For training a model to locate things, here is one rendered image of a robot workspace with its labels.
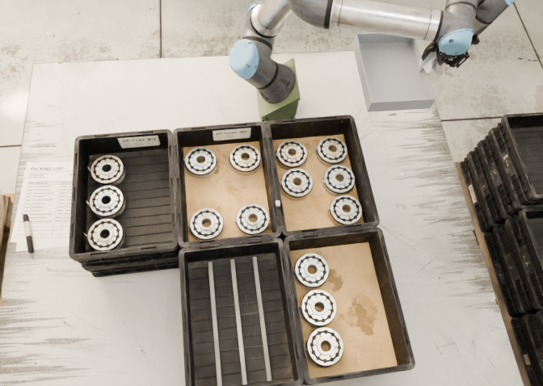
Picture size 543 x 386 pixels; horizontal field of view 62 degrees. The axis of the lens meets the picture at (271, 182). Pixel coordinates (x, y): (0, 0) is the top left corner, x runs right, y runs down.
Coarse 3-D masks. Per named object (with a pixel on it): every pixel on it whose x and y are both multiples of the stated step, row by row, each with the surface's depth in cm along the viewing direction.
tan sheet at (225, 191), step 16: (240, 144) 156; (256, 144) 156; (224, 160) 152; (192, 176) 149; (224, 176) 150; (240, 176) 150; (256, 176) 151; (192, 192) 147; (208, 192) 147; (224, 192) 147; (240, 192) 148; (256, 192) 148; (192, 208) 144; (224, 208) 145; (240, 208) 145; (208, 224) 142; (224, 224) 143; (192, 240) 140
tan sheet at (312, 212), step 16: (304, 144) 157; (320, 176) 152; (320, 192) 150; (352, 192) 151; (288, 208) 147; (304, 208) 147; (320, 208) 147; (288, 224) 144; (304, 224) 145; (320, 224) 145
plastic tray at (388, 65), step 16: (368, 48) 150; (384, 48) 150; (400, 48) 150; (416, 48) 147; (368, 64) 147; (384, 64) 147; (400, 64) 147; (416, 64) 148; (368, 80) 144; (384, 80) 144; (400, 80) 145; (416, 80) 145; (368, 96) 137; (384, 96) 142; (400, 96) 142; (416, 96) 142; (432, 96) 138
